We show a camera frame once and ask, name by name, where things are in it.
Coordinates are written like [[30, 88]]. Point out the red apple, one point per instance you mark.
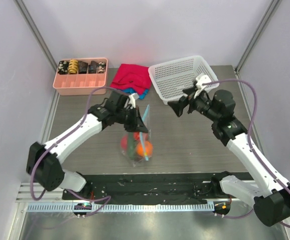
[[124, 142]]

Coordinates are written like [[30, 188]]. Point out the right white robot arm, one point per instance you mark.
[[270, 199]]

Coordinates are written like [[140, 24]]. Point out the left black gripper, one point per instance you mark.
[[138, 124]]

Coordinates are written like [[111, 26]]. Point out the green cucumber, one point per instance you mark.
[[131, 145]]

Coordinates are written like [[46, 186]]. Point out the orange fruit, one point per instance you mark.
[[144, 149]]

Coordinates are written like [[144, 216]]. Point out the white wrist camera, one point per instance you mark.
[[201, 82], [132, 100]]

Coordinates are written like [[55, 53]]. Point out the white slotted cable duct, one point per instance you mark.
[[84, 207]]

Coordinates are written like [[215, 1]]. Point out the yellow striped roll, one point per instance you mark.
[[73, 66]]

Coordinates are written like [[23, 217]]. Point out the floral end roll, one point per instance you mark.
[[101, 68]]

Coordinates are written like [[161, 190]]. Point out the white plastic basket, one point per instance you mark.
[[171, 77]]

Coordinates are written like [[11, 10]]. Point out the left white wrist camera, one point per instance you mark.
[[132, 100]]

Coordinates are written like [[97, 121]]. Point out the red folded cloth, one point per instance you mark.
[[132, 76]]

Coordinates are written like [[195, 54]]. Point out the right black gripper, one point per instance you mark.
[[187, 101]]

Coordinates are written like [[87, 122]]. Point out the aluminium frame rail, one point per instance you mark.
[[24, 194]]

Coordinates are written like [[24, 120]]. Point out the clear zip top bag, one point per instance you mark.
[[140, 160]]

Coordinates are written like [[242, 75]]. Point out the red pepper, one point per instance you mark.
[[140, 135]]

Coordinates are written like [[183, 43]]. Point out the pink compartment tray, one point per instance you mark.
[[80, 84]]

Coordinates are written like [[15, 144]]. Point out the blue folded cloth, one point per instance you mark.
[[132, 91]]

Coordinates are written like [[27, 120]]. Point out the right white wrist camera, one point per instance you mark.
[[201, 82]]

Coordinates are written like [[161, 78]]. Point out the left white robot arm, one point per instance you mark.
[[45, 160]]

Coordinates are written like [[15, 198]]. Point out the black patterned roll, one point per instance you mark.
[[93, 67]]

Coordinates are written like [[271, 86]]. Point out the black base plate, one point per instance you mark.
[[153, 189]]

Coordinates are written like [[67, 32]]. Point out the dark brown roll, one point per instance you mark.
[[82, 67]]

